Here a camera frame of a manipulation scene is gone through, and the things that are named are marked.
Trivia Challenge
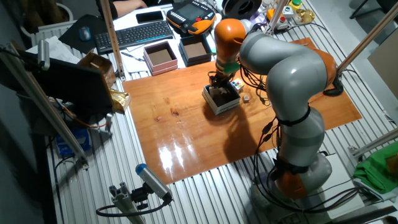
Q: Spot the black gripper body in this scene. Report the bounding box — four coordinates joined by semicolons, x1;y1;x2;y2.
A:
208;70;233;90

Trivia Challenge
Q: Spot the small Rubik's cube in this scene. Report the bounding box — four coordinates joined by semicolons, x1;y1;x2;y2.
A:
231;78;245;92

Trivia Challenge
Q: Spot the person forearm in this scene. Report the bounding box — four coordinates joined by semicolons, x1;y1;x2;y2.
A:
111;0;147;19

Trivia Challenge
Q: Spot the light blue gift box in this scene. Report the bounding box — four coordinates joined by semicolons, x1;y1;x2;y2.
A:
201;81;242;116

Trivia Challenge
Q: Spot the dark blue gift box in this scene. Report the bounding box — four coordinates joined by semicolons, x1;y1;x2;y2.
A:
178;34;213;67

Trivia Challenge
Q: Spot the pink gift box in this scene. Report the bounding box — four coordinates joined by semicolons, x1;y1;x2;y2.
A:
142;40;178;77

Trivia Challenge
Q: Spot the grey box red button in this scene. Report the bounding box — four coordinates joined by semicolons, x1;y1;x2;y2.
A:
275;16;289;30

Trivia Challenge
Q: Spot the white box green button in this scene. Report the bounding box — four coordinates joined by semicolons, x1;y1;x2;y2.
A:
282;5;295;19

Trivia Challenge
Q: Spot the brown cardboard box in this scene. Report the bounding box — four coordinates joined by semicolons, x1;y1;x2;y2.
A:
77;51;116;88

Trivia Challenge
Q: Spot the wooden board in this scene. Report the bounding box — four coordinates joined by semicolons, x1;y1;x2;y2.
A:
122;37;363;185

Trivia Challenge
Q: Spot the orange and black teach pendant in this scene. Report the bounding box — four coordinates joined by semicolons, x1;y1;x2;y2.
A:
166;0;216;35

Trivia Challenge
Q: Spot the black filament spool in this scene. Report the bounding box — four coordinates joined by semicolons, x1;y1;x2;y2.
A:
221;0;263;20

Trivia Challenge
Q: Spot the white paper sheet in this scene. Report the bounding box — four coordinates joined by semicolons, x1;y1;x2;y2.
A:
119;46;150;74

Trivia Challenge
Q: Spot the black pen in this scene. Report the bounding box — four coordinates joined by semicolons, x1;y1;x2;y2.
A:
120;51;146;62

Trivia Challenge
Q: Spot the gold foil bag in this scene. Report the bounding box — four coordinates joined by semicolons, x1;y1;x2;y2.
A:
110;88;132;114

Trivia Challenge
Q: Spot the black smartphone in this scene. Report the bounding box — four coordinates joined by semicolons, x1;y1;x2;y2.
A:
136;11;164;24

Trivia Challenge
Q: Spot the black keyboard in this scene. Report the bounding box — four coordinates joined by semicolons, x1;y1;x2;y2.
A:
94;20;174;55

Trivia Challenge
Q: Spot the gold foil wrapper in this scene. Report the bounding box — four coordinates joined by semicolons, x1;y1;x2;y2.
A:
294;8;316;25

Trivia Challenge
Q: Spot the black curved device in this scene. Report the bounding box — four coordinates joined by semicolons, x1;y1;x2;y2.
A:
322;73;345;96

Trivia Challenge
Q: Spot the black mouse pad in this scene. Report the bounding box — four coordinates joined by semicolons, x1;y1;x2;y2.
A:
58;14;108;51

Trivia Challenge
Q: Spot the blue computer mouse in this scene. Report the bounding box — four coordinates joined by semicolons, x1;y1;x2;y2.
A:
78;26;92;42

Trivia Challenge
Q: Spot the aluminium profile stub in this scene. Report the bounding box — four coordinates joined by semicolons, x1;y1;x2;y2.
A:
108;182;147;224

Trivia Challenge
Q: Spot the black monitor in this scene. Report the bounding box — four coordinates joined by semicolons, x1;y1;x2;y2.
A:
17;49;115;116

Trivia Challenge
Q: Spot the white paper stack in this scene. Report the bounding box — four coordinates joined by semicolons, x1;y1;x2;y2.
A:
26;35;81;65

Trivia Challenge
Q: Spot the green cloth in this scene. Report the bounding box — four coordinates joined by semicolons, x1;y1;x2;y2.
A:
353;141;398;194

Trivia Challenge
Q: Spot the white chair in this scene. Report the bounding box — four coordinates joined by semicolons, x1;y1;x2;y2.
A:
20;2;77;47

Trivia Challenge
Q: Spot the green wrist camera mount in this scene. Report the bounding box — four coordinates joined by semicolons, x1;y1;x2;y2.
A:
211;46;242;75

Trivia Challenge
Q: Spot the aluminium frame post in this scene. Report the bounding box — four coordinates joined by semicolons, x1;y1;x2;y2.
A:
266;0;289;34
0;43;90;170
348;127;398;158
337;1;398;74
99;0;126;81

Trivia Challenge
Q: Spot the grey camera with blue cap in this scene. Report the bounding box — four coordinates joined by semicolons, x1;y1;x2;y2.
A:
135;163;174;203

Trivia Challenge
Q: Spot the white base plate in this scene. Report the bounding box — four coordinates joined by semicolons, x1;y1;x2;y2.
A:
307;152;365;220

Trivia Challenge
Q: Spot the black camera cable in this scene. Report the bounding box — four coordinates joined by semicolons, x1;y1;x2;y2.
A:
95;198;170;218

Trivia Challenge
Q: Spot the silver depth camera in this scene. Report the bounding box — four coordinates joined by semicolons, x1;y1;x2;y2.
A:
37;39;50;71

